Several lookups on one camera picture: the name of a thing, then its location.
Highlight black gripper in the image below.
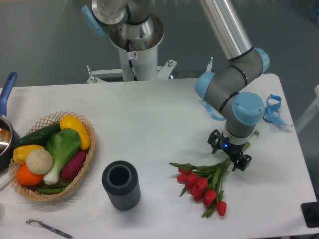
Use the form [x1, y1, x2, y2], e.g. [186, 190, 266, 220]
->
[207, 129, 252, 172]

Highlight red tulip bouquet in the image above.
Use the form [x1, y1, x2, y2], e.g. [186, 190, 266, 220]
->
[169, 157, 232, 218]

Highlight dark grey ribbed vase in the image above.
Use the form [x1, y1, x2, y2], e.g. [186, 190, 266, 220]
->
[102, 160, 141, 211]

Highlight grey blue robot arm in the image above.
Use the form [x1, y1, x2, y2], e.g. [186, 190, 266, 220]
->
[82, 0, 269, 171]

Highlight light blue ribbon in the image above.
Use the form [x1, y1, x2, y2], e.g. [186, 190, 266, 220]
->
[199, 94, 293, 126]

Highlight black device at edge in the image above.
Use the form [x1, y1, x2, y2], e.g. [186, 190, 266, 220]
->
[301, 202, 319, 228]

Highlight purple sweet potato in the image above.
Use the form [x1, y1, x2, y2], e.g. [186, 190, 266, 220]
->
[61, 150, 86, 181]

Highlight green bok choy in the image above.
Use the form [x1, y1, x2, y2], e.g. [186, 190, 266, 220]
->
[43, 128, 81, 185]

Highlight green pea pods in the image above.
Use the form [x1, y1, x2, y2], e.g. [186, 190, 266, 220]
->
[36, 183, 69, 195]

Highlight green cucumber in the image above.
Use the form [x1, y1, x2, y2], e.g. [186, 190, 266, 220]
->
[16, 123, 61, 147]

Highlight orange fruit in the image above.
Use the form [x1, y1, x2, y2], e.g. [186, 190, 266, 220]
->
[16, 165, 43, 186]

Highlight yellow bell pepper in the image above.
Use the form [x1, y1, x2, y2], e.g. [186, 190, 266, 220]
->
[13, 144, 44, 165]

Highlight white frame at right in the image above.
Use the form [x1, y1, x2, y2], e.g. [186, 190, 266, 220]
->
[295, 85, 319, 134]

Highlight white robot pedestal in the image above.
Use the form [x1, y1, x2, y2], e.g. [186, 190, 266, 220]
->
[86, 43, 214, 84]

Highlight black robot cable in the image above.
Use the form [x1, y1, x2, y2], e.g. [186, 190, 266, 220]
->
[126, 39, 138, 82]

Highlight blue handled saucepan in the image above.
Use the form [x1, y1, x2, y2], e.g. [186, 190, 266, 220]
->
[0, 72, 20, 170]

